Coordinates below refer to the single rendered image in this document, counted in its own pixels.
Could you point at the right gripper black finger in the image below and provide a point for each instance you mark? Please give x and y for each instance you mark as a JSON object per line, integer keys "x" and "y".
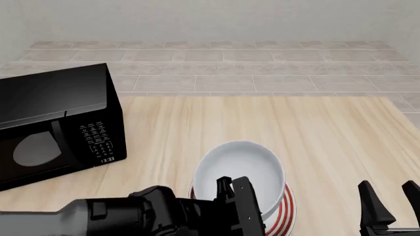
{"x": 414, "y": 196}
{"x": 372, "y": 209}

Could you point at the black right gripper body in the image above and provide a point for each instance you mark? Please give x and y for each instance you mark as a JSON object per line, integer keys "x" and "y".
{"x": 393, "y": 231}

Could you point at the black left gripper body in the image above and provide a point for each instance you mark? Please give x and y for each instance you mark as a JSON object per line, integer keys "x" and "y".
{"x": 249, "y": 209}

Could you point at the white bowl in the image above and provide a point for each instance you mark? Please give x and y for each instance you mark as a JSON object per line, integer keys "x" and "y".
{"x": 243, "y": 162}

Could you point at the grey and black left robot arm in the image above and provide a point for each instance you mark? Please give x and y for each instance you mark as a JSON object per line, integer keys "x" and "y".
{"x": 131, "y": 216}

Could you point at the white plate with red rings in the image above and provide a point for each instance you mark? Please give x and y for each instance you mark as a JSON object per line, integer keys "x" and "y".
{"x": 286, "y": 216}

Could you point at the black microwave oven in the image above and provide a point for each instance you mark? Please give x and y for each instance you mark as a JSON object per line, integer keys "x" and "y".
{"x": 49, "y": 98}

